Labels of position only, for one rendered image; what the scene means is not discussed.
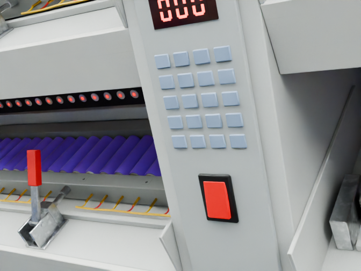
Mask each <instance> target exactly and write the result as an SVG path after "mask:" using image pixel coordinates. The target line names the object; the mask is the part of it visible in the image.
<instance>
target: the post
mask: <svg viewBox="0 0 361 271"><path fill-rule="evenodd" d="M122 2H123V6H124V10H125V15H126V19H127V24H128V29H129V33H130V36H131V41H132V46H133V51H134V55H135V60H136V65H137V68H138V72H139V77H140V82H141V86H142V91H143V95H144V99H145V104H146V108H147V112H148V117H149V122H150V127H151V131H152V134H153V139H154V144H155V148H156V153H157V158H158V162H159V165H160V170H161V175H162V180H163V184H164V188H165V193H166V197H167V201H168V206H169V210H170V215H171V220H172V224H173V228H174V232H175V237H176V241H177V246H178V251H179V256H180V260H181V263H182V268H183V271H193V270H192V266H191V261H190V256H189V251H188V248H187V243H186V239H185V234H184V229H183V224H182V219H181V215H180V211H179V207H178V202H177V197H176V192H175V187H174V183H173V180H172V174H171V170H170V165H169V160H168V156H167V151H166V147H165V143H164V138H163V133H162V129H161V124H160V119H159V116H158V111H157V106H156V102H155V96H154V92H153V87H152V84H151V79H150V74H149V69H148V65H147V60H146V55H145V50H144V47H143V42H142V38H141V33H140V28H139V23H138V19H137V15H136V10H135V6H134V1H133V0H122ZM238 3H239V9H240V16H241V23H242V29H243V35H244V42H245V46H246V53H247V59H248V65H249V71H250V78H251V85H252V91H253V95H254V101H255V108H256V115H257V121H258V127H259V133H260V138H261V144H262V151H263V157H264V163H265V170H266V176H267V181H268V187H269V193H270V200H271V206H272V213H273V219H274V223H275V229H276V236H277V243H278V249H279V255H280V262H281V268H282V271H293V268H292V265H291V263H290V260H289V257H288V255H287V253H288V250H289V248H290V245H291V243H292V240H293V237H294V235H295V232H296V230H297V227H298V225H299V222H300V220H301V217H302V214H303V212H304V209H305V207H306V204H307V201H308V199H309V196H310V194H311V191H312V189H313V186H314V183H315V181H316V178H317V176H318V173H319V171H320V168H321V166H322V163H323V160H324V157H325V156H326V153H327V150H328V147H329V145H330V142H331V140H332V137H333V135H334V132H335V130H336V127H337V124H338V121H339V119H340V117H341V114H342V111H343V109H344V106H345V104H346V101H347V99H348V96H349V93H350V91H351V88H352V86H353V85H355V86H356V89H357V94H358V99H359V104H360V109H361V68H360V67H359V68H347V69H335V70H323V71H316V72H304V73H293V74H280V73H279V69H278V66H277V62H276V58H275V55H274V52H273V49H272V45H271V41H270V38H269V34H268V31H267V28H266V24H265V21H264V17H263V14H262V10H261V6H260V5H261V4H260V3H259V1H258V0H238Z"/></svg>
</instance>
